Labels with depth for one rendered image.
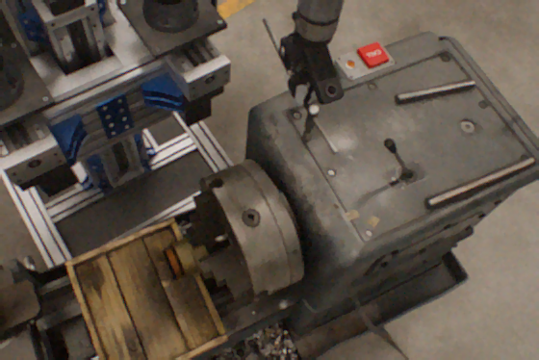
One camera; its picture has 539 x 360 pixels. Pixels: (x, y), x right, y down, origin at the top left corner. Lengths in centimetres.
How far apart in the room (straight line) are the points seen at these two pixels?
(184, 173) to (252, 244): 124
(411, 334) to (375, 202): 135
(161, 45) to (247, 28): 166
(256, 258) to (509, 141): 65
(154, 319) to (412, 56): 92
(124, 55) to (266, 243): 72
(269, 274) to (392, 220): 28
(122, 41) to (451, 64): 89
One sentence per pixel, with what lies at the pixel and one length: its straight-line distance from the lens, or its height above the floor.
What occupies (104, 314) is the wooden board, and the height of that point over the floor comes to 88.
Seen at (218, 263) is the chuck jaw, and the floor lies 110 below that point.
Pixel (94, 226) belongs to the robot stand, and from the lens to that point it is 225.
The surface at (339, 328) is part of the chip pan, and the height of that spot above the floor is 54.
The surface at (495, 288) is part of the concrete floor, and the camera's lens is 263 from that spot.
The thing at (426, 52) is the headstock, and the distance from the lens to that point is 141.
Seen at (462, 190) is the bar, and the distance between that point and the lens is 119.
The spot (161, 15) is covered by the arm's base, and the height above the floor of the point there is 121.
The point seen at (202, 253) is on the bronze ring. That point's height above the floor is 111.
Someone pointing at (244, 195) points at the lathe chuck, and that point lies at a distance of 112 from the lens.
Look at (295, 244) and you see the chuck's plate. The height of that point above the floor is 119.
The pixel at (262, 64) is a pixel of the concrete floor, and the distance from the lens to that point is 290.
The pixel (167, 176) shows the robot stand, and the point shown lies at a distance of 230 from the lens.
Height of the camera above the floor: 225
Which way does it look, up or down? 63 degrees down
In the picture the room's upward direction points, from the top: 10 degrees clockwise
